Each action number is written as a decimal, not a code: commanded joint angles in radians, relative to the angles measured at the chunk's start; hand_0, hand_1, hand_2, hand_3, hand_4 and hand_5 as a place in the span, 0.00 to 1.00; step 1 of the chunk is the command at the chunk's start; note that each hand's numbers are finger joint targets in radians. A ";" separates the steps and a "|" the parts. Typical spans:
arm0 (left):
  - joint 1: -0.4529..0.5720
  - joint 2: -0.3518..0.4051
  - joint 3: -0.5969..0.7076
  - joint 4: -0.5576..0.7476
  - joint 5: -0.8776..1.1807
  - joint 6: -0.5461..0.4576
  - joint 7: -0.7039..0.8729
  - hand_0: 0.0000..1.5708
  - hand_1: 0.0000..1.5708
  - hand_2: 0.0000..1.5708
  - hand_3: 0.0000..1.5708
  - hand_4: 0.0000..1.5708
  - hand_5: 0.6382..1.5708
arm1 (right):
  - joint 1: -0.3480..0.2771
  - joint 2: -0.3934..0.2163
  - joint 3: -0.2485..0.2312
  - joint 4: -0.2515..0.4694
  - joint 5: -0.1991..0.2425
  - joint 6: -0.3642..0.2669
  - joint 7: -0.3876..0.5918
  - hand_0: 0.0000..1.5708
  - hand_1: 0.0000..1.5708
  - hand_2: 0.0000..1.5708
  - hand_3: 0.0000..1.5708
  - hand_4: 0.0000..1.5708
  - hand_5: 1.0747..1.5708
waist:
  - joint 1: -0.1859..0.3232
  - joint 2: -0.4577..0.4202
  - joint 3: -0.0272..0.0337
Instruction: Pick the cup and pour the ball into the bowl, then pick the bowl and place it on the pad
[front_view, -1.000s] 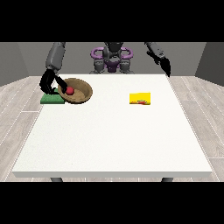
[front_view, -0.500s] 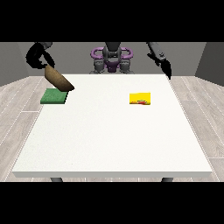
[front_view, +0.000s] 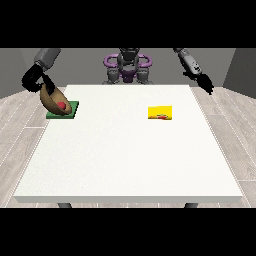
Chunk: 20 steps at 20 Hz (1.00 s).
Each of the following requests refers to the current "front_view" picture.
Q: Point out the small red ball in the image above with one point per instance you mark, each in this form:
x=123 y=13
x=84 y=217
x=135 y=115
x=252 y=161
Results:
x=61 y=106

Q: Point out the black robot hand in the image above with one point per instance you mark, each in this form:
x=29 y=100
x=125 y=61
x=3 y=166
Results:
x=33 y=78
x=203 y=81

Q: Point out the grey robot trunk purple rings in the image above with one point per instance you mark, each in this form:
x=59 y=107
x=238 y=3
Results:
x=127 y=68

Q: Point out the green square pad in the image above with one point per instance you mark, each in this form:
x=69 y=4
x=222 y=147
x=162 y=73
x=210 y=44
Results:
x=74 y=110

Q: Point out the brown wooden bowl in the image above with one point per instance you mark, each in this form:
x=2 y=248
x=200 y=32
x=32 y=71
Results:
x=53 y=101

